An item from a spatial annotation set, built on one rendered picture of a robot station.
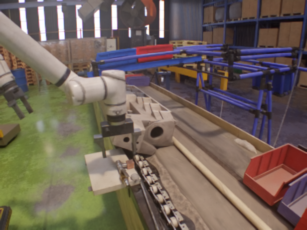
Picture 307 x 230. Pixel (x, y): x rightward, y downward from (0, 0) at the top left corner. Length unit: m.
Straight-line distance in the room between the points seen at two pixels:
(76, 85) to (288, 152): 1.06
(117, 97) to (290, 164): 0.95
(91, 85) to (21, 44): 0.28
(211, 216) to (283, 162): 0.57
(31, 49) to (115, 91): 0.33
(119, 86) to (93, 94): 0.10
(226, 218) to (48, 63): 0.88
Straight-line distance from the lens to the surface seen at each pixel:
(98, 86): 0.63
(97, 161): 0.99
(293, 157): 1.13
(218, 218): 0.78
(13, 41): 0.71
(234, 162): 1.11
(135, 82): 2.77
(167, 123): 1.08
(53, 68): 0.72
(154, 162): 1.04
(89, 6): 7.81
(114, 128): 0.73
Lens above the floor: 1.34
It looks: 21 degrees down
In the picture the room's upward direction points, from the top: straight up
